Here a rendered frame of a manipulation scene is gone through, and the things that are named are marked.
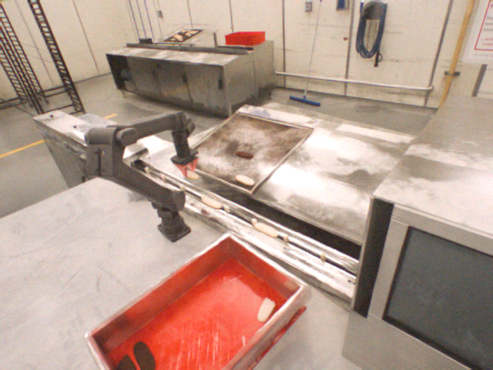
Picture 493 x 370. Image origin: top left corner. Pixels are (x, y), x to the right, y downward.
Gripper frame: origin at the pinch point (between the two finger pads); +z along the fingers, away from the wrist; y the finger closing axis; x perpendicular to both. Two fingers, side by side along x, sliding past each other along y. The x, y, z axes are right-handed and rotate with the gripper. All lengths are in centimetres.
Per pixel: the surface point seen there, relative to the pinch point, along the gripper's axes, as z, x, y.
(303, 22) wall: 8, -162, -372
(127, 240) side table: 11.2, -0.7, 34.3
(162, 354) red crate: 9, 45, 52
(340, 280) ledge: 7, 72, 9
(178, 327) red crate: 9, 43, 45
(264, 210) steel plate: 12.2, 32.3, -8.9
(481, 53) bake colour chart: -35, 82, -75
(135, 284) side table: 10.4, 19.7, 44.1
